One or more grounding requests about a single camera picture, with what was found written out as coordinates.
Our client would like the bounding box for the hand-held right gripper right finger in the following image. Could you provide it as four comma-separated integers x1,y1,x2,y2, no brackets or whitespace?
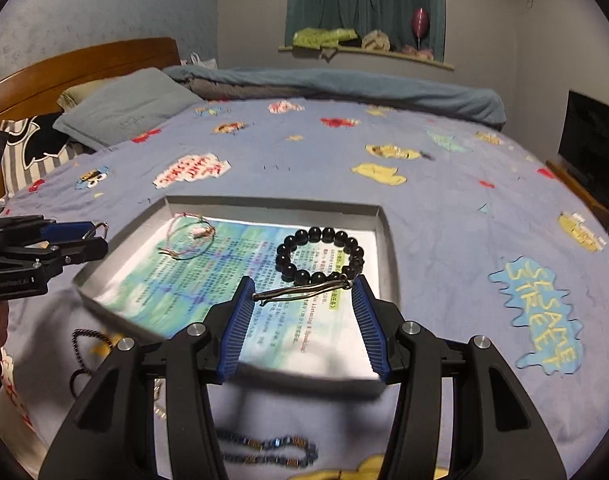
351,275,567,480

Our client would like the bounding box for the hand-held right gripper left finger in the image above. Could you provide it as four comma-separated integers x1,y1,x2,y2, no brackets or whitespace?
38,275,258,480

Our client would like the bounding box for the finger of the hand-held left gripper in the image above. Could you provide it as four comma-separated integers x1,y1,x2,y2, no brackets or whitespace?
34,237,109,267
39,221,96,242

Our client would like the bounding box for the grey metal tray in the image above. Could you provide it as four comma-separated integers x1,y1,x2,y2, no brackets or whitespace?
72,194,401,386

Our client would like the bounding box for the dark small-bead bracelet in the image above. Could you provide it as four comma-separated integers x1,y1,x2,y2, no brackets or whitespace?
72,329,116,356

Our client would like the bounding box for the black bead bracelet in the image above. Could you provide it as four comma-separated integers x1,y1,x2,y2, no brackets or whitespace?
254,226,366,307

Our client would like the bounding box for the black hair tie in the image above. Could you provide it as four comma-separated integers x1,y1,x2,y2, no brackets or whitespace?
68,366,96,397

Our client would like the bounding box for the pale crystal bead bracelet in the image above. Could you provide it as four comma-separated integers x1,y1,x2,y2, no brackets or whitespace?
152,377,168,421

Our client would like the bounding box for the blue bead bracelet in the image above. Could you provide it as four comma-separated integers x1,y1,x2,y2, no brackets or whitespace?
218,429,319,468

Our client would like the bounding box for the printed paper sheet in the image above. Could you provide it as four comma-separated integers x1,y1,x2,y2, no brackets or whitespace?
92,215,385,382

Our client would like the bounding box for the striped black and white cushion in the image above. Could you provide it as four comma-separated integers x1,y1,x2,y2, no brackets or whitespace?
2,115,85,193

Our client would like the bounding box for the grey pillow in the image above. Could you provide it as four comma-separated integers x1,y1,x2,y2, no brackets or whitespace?
53,67,205,153

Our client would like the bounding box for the olive pillow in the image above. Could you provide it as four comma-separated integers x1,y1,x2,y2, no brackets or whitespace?
57,80,110,111

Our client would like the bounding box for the blue printed blanket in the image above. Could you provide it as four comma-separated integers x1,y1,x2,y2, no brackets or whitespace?
0,95,609,480

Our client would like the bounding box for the wooden headboard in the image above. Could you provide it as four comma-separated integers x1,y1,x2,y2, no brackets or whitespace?
0,37,181,131

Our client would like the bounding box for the grey folded blanket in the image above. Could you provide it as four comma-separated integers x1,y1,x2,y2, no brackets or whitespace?
189,77,305,102

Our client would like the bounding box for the blue duvet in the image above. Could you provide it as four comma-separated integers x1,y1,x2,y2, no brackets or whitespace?
162,64,507,126

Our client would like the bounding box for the wooden monitor stand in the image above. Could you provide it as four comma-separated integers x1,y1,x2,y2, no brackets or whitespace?
545,160,609,213

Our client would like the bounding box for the window sill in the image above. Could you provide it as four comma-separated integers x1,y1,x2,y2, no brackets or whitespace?
278,42,455,71

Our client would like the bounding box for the beige cloth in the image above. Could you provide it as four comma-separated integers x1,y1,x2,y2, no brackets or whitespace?
360,30,391,52

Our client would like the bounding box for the black monitor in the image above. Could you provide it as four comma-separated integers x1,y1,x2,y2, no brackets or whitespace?
557,90,609,201

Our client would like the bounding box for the green cloth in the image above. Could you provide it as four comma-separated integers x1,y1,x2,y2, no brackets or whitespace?
293,26,359,49

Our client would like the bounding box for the pink balloon ornament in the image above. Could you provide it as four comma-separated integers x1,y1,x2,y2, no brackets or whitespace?
411,7,429,51

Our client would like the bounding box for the pink string bracelet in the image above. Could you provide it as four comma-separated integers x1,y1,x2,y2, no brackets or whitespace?
157,212,218,261

